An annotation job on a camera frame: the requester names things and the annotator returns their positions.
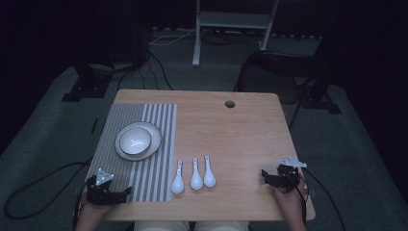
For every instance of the white ceramic spoon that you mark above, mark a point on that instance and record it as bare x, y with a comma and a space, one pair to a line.
196, 181
177, 184
209, 179

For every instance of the white metal stand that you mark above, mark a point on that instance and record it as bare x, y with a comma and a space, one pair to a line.
231, 20

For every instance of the person's beige trouser legs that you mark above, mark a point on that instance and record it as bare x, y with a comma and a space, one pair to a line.
192, 226

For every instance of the person's left hand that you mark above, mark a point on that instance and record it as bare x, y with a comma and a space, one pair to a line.
93, 208

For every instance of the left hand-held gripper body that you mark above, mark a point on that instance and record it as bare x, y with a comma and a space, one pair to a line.
100, 189

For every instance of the black stand base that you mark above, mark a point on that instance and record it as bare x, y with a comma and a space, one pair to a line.
86, 86
320, 101

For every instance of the person's right hand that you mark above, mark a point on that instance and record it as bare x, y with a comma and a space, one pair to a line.
290, 197

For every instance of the grey striped placemat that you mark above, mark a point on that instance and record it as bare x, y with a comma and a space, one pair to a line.
138, 154

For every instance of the white round plate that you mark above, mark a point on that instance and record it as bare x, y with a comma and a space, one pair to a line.
154, 142

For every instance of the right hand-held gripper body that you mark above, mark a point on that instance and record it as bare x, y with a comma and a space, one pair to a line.
288, 174

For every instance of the white ceramic bowl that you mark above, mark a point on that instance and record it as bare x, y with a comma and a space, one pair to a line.
135, 140

